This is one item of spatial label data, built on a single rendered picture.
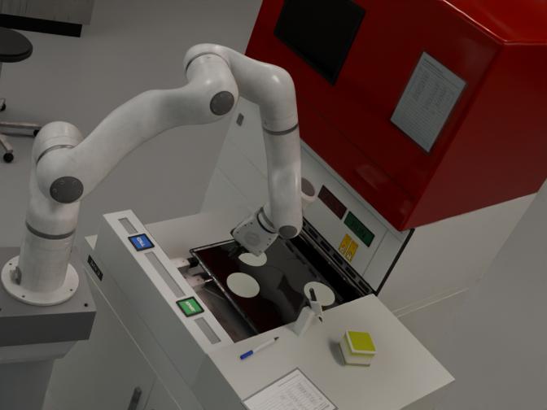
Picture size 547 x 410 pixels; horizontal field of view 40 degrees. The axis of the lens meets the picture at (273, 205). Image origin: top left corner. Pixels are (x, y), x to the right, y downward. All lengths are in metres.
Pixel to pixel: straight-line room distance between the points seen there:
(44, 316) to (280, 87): 0.80
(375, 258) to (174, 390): 0.70
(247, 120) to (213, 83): 0.96
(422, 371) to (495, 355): 1.89
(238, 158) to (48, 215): 1.00
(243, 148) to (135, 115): 0.97
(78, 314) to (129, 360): 0.34
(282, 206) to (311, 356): 0.41
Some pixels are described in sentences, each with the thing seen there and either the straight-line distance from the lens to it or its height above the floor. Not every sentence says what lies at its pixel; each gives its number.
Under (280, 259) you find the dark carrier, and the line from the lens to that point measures 2.33.
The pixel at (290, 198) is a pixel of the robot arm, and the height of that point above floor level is 1.31.
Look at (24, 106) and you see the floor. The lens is 4.38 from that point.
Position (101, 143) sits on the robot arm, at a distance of 1.69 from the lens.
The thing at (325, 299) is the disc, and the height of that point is 0.90.
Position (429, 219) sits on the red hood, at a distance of 2.17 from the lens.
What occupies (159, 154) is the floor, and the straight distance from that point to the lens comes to 4.25.
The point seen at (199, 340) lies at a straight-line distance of 1.91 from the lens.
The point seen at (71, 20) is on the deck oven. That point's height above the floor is 0.13.
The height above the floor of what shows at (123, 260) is 0.91.
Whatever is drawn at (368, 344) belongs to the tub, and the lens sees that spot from 2.00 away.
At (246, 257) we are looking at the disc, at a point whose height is 0.90.
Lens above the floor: 2.32
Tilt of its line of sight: 34 degrees down
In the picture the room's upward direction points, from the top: 23 degrees clockwise
